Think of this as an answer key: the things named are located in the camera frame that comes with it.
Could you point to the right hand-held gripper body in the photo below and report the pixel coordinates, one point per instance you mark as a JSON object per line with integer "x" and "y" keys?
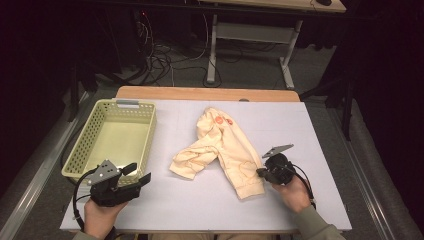
{"x": 280, "y": 170}

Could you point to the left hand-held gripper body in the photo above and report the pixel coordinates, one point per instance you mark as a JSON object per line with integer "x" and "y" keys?
{"x": 110, "y": 195}

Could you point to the green perforated plastic basket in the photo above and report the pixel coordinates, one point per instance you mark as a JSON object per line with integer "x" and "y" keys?
{"x": 113, "y": 146}

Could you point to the cream baby pants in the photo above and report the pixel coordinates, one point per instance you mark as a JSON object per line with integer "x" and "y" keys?
{"x": 230, "y": 146}

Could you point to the person's left hand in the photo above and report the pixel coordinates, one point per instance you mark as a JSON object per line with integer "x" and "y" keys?
{"x": 100, "y": 220}

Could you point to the person's right hand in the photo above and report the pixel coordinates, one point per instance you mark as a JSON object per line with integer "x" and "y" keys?
{"x": 295, "y": 196}

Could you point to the black stand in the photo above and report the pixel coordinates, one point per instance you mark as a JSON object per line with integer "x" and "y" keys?
{"x": 346, "y": 110}
{"x": 74, "y": 100}

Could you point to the black computer mouse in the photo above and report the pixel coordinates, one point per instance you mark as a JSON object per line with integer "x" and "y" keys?
{"x": 324, "y": 2}

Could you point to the metal floor rail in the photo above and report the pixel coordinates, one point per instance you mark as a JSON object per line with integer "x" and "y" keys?
{"x": 377, "y": 213}
{"x": 36, "y": 180}

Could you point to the grey metal frame desk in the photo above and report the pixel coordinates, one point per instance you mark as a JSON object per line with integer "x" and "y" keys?
{"x": 253, "y": 33}

